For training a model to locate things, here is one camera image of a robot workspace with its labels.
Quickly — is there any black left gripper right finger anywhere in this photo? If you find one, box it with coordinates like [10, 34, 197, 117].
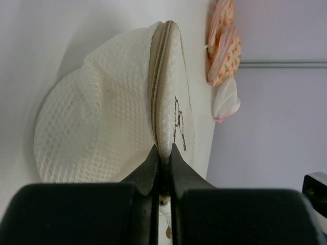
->
[170, 145, 326, 244]

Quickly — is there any right side aluminium rail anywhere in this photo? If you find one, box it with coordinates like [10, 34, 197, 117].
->
[239, 59, 326, 68]

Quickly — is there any pink trimmed mesh laundry bag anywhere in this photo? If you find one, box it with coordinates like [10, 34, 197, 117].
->
[211, 77, 241, 123]

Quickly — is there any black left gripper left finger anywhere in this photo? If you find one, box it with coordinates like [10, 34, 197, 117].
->
[1, 147, 160, 244]

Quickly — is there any orange floral laundry bag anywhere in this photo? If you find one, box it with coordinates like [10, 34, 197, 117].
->
[206, 0, 242, 86]

